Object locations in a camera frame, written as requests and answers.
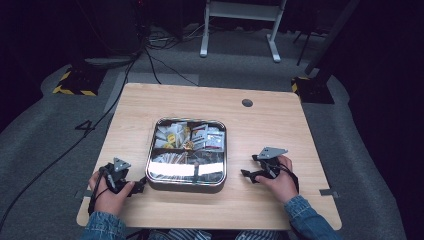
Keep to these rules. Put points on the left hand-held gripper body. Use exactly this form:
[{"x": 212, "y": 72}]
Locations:
[{"x": 116, "y": 176}]

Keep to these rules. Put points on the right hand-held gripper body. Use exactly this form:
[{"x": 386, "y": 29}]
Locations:
[{"x": 270, "y": 165}]

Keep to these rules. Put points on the brown compartment box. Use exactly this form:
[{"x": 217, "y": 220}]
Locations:
[{"x": 186, "y": 188}]

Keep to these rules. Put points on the transparent lid with gold knob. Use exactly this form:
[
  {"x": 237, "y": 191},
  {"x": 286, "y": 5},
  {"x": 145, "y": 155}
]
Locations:
[{"x": 186, "y": 171}]

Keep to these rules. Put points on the person's right hand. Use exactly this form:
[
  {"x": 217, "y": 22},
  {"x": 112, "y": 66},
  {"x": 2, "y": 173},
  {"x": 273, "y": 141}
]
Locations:
[{"x": 283, "y": 186}]

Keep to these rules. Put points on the person's left hand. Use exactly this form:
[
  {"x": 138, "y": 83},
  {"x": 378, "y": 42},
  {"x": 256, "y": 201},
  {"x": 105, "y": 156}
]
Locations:
[{"x": 106, "y": 201}]

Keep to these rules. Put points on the pile of white brown packets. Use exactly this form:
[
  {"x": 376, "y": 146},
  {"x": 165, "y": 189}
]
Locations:
[{"x": 170, "y": 158}]

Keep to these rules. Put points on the grey tape strip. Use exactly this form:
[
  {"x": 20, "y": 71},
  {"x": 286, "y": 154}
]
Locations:
[
  {"x": 328, "y": 192},
  {"x": 81, "y": 194}
]

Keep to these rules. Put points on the pile of dark packets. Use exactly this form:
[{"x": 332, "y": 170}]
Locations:
[{"x": 208, "y": 157}]

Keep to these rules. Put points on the pile of yellow label packets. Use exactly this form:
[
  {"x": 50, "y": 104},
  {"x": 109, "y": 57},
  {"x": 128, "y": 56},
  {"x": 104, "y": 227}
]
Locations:
[{"x": 171, "y": 136}]

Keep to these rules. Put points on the pile of red label packets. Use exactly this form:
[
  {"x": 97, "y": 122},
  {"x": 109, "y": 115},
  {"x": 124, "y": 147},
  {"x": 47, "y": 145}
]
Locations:
[{"x": 208, "y": 137}]

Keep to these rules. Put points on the person's striped trouser leg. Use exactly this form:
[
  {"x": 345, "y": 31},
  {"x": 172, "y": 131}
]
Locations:
[
  {"x": 258, "y": 235},
  {"x": 183, "y": 234}
]

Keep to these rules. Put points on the yellow black striped base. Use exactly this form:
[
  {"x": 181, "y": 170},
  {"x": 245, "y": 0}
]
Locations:
[
  {"x": 311, "y": 91},
  {"x": 78, "y": 83}
]

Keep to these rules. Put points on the dark slanted pole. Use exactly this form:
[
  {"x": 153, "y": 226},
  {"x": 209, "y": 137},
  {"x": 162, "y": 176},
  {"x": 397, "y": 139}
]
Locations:
[{"x": 328, "y": 38}]

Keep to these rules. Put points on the white desk frame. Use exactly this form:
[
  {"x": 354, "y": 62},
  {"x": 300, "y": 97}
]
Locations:
[{"x": 241, "y": 10}]

